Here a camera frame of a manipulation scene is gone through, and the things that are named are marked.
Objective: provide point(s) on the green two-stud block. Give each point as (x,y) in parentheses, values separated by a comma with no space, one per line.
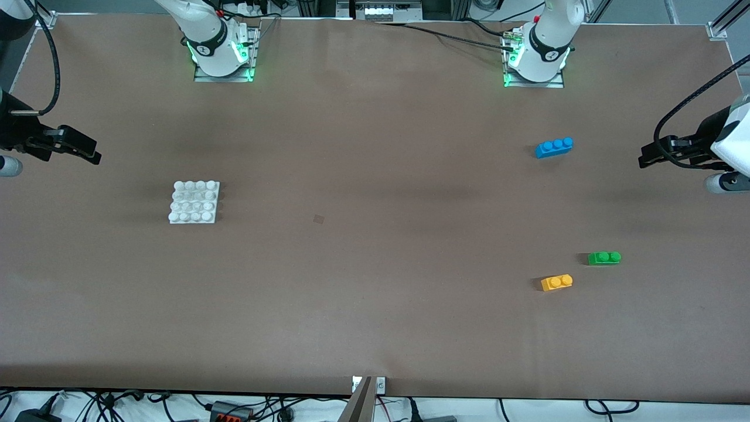
(603,258)

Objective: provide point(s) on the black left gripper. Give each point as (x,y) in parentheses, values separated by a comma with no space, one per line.
(705,136)

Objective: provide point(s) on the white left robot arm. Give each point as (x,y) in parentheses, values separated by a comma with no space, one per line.
(551,41)

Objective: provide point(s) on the white studded base plate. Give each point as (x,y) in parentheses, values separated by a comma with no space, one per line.
(193,202)

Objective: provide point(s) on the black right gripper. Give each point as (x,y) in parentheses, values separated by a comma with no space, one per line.
(13,130)

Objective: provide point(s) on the metal table corner bracket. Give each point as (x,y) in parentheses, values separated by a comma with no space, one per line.
(47,20)
(717,31)

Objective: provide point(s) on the black box with orange buttons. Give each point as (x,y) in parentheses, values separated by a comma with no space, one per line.
(231,413)

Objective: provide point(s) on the blue three-stud block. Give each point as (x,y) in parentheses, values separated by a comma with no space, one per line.
(554,147)

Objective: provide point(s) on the grey wedge-shaped post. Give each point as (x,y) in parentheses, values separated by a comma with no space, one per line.
(360,407)

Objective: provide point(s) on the aluminium frame extrusion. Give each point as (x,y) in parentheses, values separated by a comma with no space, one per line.
(735,13)

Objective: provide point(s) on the black power adapter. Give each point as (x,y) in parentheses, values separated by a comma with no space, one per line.
(35,417)

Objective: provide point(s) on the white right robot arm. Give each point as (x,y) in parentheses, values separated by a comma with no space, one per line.
(214,41)

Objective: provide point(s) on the white clamp bracket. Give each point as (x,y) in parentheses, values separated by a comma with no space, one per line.
(356,384)
(381,384)

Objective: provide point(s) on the yellow two-stud block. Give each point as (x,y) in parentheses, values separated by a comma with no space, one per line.
(556,283)

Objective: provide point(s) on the white power strip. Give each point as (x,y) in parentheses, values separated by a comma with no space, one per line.
(381,10)

